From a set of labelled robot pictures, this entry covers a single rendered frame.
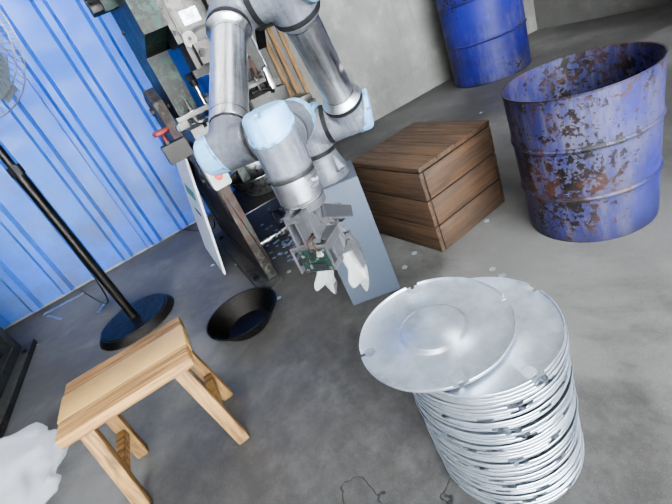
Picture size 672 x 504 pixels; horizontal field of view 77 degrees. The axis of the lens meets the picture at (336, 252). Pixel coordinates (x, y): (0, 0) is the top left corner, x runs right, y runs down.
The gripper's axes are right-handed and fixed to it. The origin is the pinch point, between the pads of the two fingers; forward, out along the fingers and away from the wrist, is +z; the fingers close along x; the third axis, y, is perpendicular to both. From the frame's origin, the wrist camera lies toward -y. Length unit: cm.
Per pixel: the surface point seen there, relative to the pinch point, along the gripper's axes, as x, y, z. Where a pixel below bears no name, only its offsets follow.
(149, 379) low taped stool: -55, 14, 13
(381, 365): 5.3, 9.6, 11.5
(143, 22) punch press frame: -87, -80, -64
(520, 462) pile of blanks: 25.6, 13.3, 31.4
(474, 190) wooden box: 9, -92, 31
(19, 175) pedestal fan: -149, -42, -36
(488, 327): 23.2, 0.8, 11.5
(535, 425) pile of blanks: 29.2, 12.7, 21.4
